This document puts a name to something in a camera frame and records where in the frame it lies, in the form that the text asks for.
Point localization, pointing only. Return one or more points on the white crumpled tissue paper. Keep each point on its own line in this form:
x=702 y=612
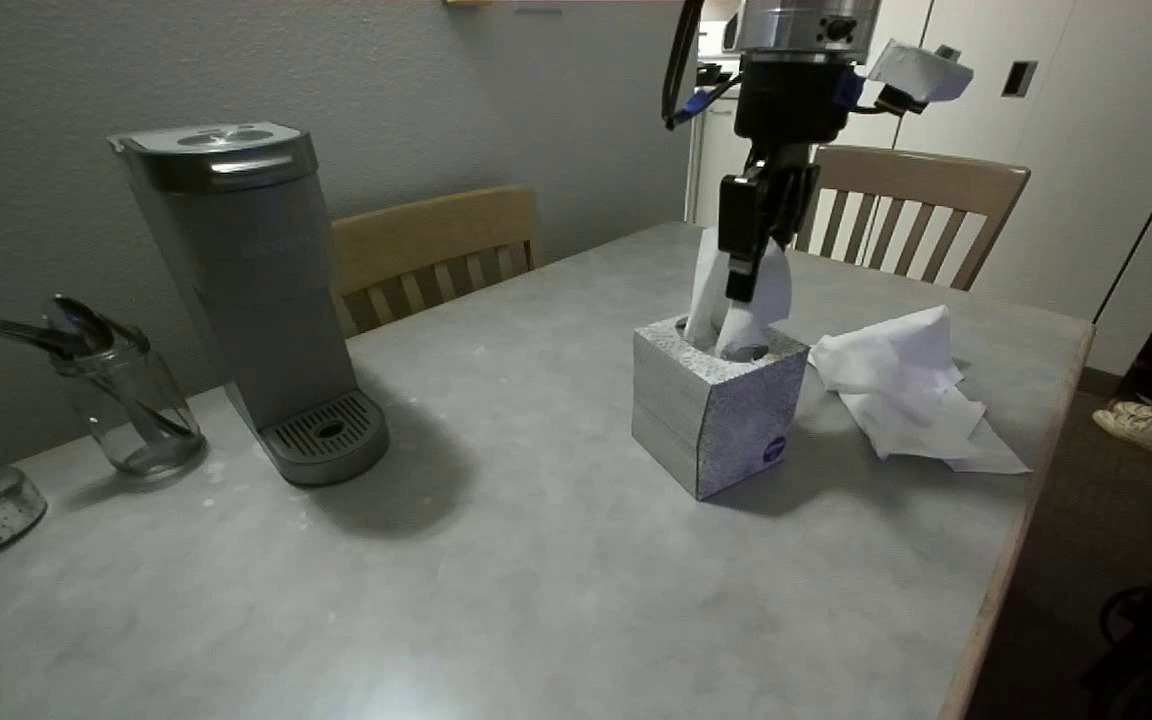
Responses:
x=941 y=422
x=889 y=348

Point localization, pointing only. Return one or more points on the grey single-serve coffee maker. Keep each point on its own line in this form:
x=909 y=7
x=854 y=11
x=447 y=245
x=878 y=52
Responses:
x=248 y=280

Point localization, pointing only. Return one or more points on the clear glass utensil jar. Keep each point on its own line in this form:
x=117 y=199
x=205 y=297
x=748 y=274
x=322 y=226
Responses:
x=141 y=412

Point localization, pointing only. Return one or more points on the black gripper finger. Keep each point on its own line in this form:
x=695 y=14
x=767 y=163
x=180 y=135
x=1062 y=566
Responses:
x=742 y=232
x=791 y=203

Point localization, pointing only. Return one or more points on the dark wall switch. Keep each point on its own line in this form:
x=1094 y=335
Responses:
x=1018 y=76

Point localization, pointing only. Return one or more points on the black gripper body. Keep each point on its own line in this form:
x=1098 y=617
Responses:
x=797 y=106

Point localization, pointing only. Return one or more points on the light wooden slat-back chair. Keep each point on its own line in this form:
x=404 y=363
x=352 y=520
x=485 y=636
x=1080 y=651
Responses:
x=431 y=232
x=916 y=206

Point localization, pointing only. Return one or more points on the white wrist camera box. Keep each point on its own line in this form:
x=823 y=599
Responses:
x=922 y=69

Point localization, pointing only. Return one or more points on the grey cube tissue box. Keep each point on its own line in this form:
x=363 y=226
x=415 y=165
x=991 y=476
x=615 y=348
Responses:
x=716 y=406

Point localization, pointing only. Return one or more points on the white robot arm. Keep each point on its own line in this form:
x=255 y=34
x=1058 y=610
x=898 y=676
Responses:
x=800 y=25

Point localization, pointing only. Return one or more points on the white tissue paper sheet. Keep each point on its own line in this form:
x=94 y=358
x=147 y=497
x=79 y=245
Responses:
x=710 y=301

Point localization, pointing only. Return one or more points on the black kitchen utensil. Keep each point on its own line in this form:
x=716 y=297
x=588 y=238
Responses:
x=94 y=325

